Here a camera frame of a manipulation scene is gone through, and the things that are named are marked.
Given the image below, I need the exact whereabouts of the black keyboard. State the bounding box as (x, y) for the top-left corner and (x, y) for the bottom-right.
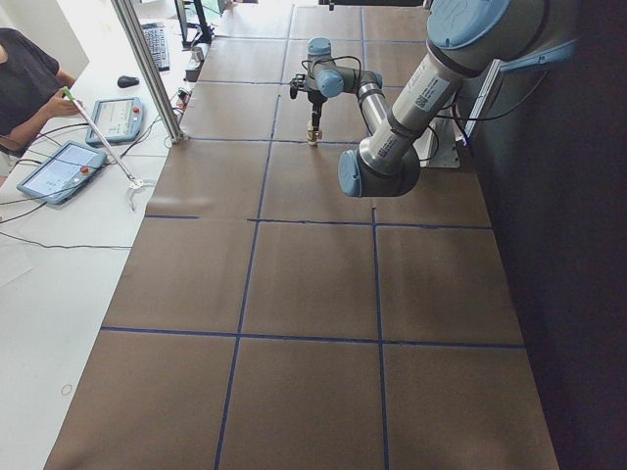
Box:
(141, 23), (170, 71)

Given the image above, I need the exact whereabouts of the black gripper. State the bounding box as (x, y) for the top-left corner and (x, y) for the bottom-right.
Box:
(308, 90), (327, 131)

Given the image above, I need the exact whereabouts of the aluminium frame post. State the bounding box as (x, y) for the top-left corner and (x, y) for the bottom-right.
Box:
(111, 0), (184, 144)

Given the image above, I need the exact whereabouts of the black computer mouse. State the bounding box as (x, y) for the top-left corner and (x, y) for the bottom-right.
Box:
(117, 75), (139, 89)

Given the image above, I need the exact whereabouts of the black monitor stand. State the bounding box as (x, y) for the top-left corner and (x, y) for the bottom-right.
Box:
(174, 0), (214, 50)

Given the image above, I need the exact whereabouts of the far teach pendant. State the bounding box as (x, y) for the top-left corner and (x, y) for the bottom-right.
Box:
(91, 97), (144, 144)

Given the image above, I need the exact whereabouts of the teach pendant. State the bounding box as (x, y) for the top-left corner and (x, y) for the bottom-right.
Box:
(91, 97), (144, 144)
(17, 142), (107, 206)

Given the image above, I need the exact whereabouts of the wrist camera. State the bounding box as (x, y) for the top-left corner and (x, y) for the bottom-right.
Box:
(289, 73), (310, 100)

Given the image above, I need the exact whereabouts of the reach grabber stick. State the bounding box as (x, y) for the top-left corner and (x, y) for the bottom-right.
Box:
(61, 86), (156, 211)

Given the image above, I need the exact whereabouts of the near teach pendant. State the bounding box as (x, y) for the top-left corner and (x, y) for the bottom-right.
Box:
(17, 142), (107, 206)

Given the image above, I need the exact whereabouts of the white PPR pipe fitting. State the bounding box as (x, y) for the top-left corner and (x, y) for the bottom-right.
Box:
(307, 126), (322, 147)

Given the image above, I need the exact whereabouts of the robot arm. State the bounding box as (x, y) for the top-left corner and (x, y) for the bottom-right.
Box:
(290, 1), (581, 198)

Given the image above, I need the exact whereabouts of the white mounting column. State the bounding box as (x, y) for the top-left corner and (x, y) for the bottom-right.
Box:
(413, 110), (460, 169)

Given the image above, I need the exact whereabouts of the person in black shirt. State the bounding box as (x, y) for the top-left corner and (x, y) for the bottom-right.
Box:
(1, 27), (78, 158)

